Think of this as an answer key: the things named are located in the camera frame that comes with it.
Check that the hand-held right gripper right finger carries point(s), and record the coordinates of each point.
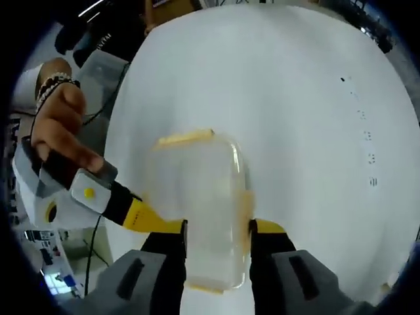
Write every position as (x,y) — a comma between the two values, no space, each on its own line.
(295,282)

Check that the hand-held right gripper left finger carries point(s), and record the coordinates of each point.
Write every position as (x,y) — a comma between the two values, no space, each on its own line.
(138,282)

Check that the clear plastic buckle box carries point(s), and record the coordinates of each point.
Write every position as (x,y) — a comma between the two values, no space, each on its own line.
(206,210)

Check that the wooden chair leg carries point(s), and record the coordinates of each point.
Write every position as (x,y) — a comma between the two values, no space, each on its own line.
(149,16)

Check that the person's left hand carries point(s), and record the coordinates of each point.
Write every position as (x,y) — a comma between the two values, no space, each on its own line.
(59,128)

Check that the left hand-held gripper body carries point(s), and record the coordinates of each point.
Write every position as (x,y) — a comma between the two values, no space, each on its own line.
(65,203)

